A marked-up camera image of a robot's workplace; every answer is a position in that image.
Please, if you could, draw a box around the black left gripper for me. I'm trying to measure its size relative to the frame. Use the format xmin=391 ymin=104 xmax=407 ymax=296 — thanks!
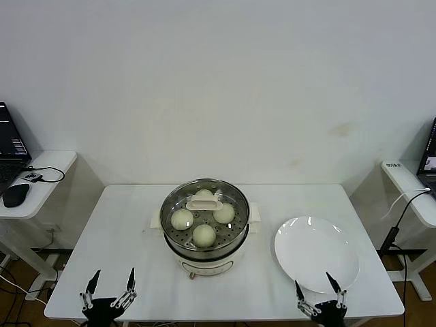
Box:
xmin=80 ymin=267 xmax=138 ymax=327

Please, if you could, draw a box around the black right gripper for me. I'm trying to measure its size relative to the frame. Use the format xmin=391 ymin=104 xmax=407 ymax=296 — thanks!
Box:
xmin=294 ymin=271 xmax=348 ymax=327

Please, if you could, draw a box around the round glass lid cream handle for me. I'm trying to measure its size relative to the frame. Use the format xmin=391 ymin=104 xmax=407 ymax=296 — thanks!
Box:
xmin=160 ymin=178 xmax=251 ymax=252

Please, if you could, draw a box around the stainless steel steamer basket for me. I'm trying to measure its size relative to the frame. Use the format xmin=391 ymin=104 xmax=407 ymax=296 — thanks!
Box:
xmin=159 ymin=178 xmax=251 ymax=260

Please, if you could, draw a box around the large white round plate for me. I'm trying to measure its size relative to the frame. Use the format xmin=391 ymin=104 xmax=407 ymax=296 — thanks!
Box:
xmin=274 ymin=215 xmax=361 ymax=294

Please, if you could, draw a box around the black power adapter brick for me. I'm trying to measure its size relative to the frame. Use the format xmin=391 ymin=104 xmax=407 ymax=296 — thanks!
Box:
xmin=379 ymin=225 xmax=401 ymax=253

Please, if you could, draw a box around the black computer mouse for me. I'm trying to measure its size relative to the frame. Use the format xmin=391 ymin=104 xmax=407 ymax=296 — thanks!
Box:
xmin=2 ymin=183 xmax=31 ymax=208

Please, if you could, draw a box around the white side table rounded corner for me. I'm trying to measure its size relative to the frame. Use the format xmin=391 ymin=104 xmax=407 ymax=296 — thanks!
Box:
xmin=0 ymin=151 xmax=78 ymax=301

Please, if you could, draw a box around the black laptop with mouse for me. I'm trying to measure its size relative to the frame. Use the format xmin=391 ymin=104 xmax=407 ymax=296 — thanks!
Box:
xmin=0 ymin=101 xmax=33 ymax=195

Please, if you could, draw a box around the black laptop power cable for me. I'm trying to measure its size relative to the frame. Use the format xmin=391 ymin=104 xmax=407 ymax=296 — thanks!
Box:
xmin=390 ymin=190 xmax=436 ymax=327

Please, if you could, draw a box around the white floor cable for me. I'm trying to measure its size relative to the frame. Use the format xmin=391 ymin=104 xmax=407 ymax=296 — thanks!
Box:
xmin=0 ymin=273 xmax=50 ymax=307

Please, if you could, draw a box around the thin black hub cable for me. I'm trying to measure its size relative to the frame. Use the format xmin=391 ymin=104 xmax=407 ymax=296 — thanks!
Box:
xmin=20 ymin=165 xmax=65 ymax=184

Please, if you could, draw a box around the black laptop with power cable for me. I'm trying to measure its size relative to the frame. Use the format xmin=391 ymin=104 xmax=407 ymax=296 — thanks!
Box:
xmin=417 ymin=117 xmax=436 ymax=198

